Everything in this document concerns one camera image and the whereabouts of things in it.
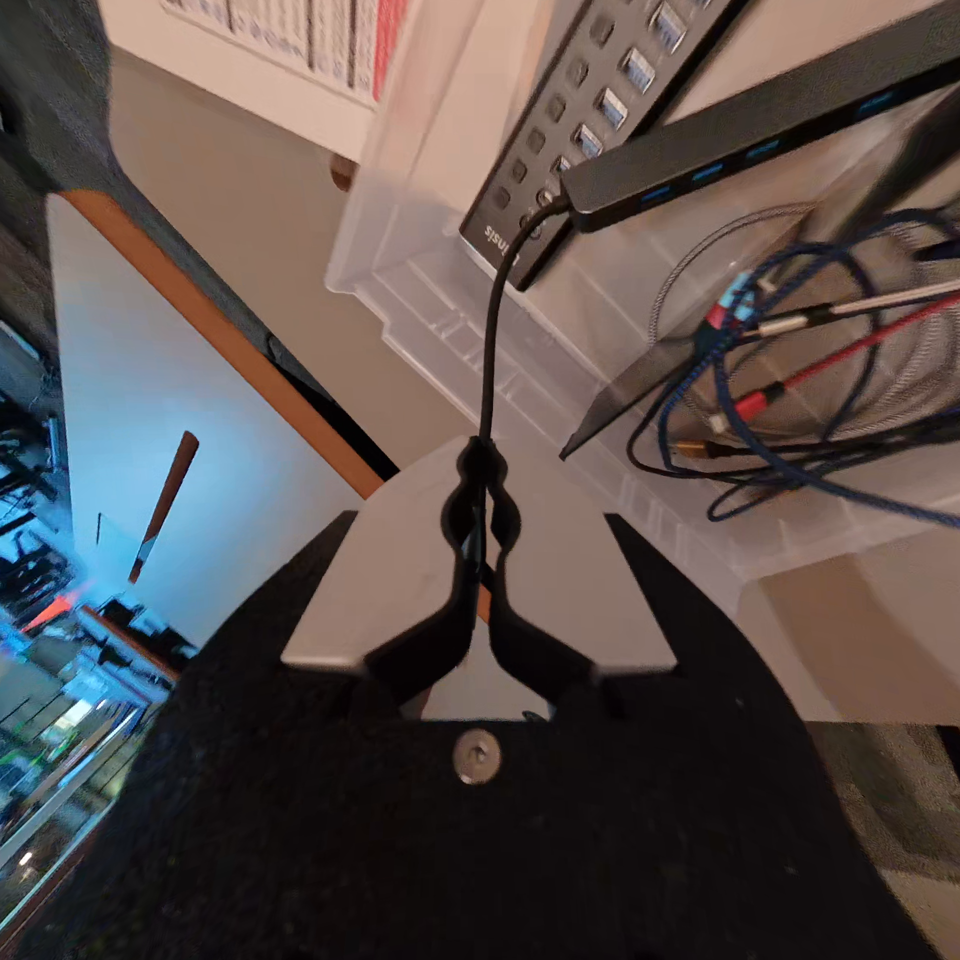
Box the blue black cable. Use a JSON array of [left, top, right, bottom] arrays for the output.
[[624, 212, 960, 531]]

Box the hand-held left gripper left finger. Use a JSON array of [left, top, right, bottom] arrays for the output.
[[281, 438, 485, 706]]

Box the clear plastic bin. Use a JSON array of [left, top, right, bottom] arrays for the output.
[[323, 0, 960, 585]]

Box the dark grey metal slab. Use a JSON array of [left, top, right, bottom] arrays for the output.
[[557, 96, 960, 462]]

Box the black usb hub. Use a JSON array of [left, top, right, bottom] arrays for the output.
[[457, 0, 753, 295]]

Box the grey braided cable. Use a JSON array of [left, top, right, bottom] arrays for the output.
[[647, 204, 960, 445]]

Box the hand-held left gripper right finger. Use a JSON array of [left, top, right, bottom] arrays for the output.
[[487, 442, 680, 710]]

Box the red black USB-A cable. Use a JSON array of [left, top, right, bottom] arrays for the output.
[[669, 437, 886, 462]]

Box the black braided hub cable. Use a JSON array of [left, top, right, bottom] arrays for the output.
[[459, 189, 576, 580]]

